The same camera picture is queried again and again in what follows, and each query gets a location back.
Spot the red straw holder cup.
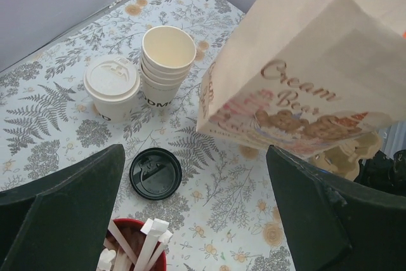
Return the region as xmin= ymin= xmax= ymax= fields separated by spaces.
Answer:
xmin=103 ymin=218 xmax=167 ymax=270

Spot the white paper coffee cup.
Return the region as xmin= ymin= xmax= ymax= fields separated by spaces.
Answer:
xmin=92 ymin=94 xmax=137 ymax=123

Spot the black coffee cup lid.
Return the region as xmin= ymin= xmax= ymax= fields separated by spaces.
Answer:
xmin=129 ymin=147 xmax=183 ymax=201

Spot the white plastic cup lid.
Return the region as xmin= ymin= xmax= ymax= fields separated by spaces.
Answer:
xmin=83 ymin=55 xmax=141 ymax=103

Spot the stack of white paper cups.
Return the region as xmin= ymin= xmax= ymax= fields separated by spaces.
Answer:
xmin=140 ymin=25 xmax=197 ymax=109

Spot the floral patterned table mat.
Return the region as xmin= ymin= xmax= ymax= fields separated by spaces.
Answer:
xmin=1 ymin=0 xmax=294 ymax=270

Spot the brown paper takeout bag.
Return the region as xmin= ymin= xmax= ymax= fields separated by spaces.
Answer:
xmin=197 ymin=0 xmax=405 ymax=159

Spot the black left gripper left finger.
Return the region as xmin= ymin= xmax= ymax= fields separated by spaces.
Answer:
xmin=1 ymin=144 xmax=125 ymax=270

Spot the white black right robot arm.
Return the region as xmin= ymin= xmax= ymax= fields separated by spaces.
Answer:
xmin=355 ymin=150 xmax=405 ymax=197

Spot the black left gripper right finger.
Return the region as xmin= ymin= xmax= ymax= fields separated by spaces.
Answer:
xmin=266 ymin=146 xmax=405 ymax=270

